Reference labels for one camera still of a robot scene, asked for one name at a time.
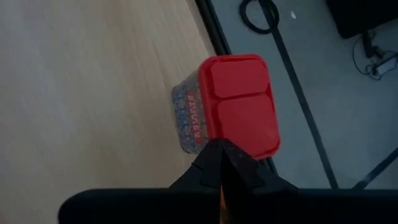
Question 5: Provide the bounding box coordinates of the white power adapter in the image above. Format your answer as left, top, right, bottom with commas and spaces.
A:
374, 55, 398, 75

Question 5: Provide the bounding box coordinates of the white power strip with cables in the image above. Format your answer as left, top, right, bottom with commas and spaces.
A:
352, 29, 398, 82

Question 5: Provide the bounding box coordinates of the black floor tape strip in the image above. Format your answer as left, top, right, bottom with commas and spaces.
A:
352, 147, 398, 190
259, 0, 340, 190

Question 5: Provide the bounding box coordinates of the coiled black cable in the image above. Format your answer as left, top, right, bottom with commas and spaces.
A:
239, 0, 280, 35

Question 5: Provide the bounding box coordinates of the red-lidded rectangular spice jar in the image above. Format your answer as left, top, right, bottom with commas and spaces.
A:
170, 53, 281, 160

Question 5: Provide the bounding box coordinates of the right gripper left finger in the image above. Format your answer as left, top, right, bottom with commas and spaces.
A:
58, 138, 223, 224

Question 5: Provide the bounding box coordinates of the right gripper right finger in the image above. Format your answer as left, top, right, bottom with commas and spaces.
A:
220, 138, 398, 224

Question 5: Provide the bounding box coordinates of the black floor box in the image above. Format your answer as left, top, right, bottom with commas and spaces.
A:
325, 0, 398, 40

